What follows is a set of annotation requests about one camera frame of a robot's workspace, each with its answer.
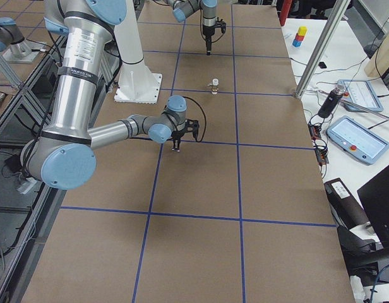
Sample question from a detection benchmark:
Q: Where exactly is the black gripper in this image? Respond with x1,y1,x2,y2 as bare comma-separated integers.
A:
203,25,215,55
171,124,188,152

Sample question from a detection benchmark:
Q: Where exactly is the brass PPR ball valve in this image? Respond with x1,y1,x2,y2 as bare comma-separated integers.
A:
208,78,219,95

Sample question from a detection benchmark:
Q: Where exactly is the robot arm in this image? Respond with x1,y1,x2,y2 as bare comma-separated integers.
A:
164,0,218,56
21,1,189,190

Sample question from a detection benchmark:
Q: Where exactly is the red cylinder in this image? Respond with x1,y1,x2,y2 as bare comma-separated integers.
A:
279,0,292,27

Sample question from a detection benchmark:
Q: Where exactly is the blue toy block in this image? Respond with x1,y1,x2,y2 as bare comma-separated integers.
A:
292,40,302,47

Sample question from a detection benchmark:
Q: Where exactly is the red toy block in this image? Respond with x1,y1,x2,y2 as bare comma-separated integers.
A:
294,33,304,42

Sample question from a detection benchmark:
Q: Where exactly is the yellow toy block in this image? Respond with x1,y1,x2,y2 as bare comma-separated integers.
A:
297,26,308,37

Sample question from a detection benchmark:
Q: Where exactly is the small black box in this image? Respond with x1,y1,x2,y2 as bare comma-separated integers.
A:
318,61,327,69

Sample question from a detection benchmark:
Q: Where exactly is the black water bottle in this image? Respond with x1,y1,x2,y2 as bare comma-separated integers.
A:
318,87,345,119

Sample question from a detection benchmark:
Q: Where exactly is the orange circuit board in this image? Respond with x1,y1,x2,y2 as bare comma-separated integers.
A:
308,123,329,167

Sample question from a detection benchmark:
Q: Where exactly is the far teach pendant tablet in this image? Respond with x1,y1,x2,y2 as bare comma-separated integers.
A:
337,80,383,112

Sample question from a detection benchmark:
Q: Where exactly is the teach pendant tablet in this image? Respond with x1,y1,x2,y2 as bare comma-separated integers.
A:
337,80,383,112
326,116,389,165

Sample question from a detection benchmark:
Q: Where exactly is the near teach pendant tablet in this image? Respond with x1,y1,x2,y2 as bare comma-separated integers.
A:
326,116,389,165

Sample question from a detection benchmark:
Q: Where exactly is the black monitor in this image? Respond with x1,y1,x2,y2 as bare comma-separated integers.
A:
357,165,389,246

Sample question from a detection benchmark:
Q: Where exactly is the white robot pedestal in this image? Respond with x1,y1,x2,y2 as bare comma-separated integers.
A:
114,0,162,104

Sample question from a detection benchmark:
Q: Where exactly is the aluminium frame post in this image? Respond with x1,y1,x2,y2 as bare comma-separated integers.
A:
293,0,350,99

